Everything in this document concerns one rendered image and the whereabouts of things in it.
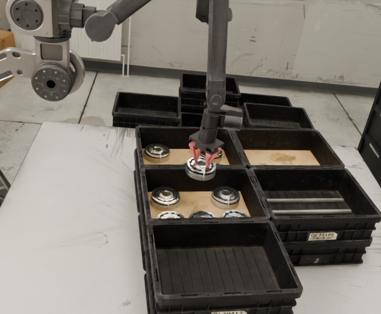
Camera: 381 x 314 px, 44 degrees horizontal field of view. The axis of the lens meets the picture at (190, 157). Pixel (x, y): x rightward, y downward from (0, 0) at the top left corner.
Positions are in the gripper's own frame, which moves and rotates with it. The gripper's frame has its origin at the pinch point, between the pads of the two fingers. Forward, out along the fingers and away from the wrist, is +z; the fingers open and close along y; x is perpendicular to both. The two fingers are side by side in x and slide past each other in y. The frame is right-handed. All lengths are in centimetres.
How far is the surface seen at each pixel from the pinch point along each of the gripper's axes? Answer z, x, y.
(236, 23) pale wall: 39, -273, 152
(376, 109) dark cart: 30, -182, -13
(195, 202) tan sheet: 17.0, 0.2, -0.8
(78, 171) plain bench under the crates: 32, 4, 56
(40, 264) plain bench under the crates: 32, 49, 24
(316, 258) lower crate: 24, -15, -45
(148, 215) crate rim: 7.6, 27.6, -0.9
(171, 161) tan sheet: 17.6, -14.5, 22.4
